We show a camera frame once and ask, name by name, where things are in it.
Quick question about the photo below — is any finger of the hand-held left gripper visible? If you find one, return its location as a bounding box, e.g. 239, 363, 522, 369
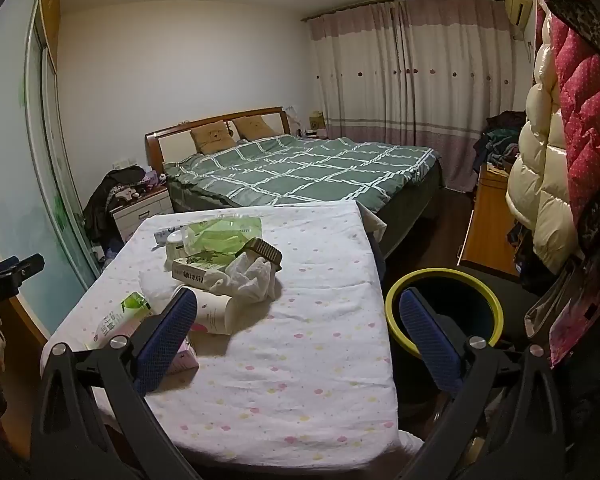
0, 255, 46, 311

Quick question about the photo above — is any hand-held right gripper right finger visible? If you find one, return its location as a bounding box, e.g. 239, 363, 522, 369
399, 287, 571, 480

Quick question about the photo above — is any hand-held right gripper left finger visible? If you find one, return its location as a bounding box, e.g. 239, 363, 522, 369
30, 287, 199, 480

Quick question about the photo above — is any pink packet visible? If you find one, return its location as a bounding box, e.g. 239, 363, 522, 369
167, 337, 200, 376

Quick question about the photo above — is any white paper cup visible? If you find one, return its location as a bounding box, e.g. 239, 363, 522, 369
177, 285, 238, 335

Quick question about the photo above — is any green white tube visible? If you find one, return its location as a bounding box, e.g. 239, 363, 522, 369
86, 291, 153, 351

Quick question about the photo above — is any yellow-rimmed black waste bin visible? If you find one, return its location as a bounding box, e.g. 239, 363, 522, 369
385, 267, 505, 406

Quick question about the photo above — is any white green carton box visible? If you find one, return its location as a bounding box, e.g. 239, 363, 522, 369
171, 255, 231, 286

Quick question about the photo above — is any blue white small packet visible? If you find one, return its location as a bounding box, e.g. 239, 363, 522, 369
152, 227, 183, 251

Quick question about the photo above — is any white tissue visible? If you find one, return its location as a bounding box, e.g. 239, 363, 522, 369
205, 252, 276, 303

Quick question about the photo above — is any green plastic pack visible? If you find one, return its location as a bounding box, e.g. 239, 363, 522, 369
182, 216, 263, 261

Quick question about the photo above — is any sliding door wardrobe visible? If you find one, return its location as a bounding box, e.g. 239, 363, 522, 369
0, 0, 103, 341

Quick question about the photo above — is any beige handbag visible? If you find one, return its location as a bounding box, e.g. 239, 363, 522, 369
524, 280, 566, 341

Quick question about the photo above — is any wooden cabinet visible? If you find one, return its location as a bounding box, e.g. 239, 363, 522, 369
457, 162, 523, 278

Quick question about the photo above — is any white dotted table sheet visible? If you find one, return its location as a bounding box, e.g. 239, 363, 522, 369
40, 201, 426, 466

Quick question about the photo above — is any pink floral bag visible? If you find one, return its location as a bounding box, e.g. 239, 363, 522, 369
550, 255, 600, 368

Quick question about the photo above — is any wooden headboard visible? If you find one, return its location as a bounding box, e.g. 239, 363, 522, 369
145, 106, 287, 171

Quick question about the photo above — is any cream puffer jacket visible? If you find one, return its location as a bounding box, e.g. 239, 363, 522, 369
506, 25, 581, 273

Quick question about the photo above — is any tan pillow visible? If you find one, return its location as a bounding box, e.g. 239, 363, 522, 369
190, 122, 232, 153
231, 116, 278, 141

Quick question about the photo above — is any bed with green plaid duvet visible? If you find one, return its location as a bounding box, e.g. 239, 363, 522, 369
162, 135, 443, 261

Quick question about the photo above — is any pile of dark clothes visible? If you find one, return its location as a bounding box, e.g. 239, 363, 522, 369
472, 110, 528, 171

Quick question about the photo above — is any pink white curtain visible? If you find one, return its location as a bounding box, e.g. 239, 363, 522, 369
307, 0, 533, 193

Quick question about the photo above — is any wall air conditioner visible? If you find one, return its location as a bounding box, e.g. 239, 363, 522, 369
504, 0, 535, 28

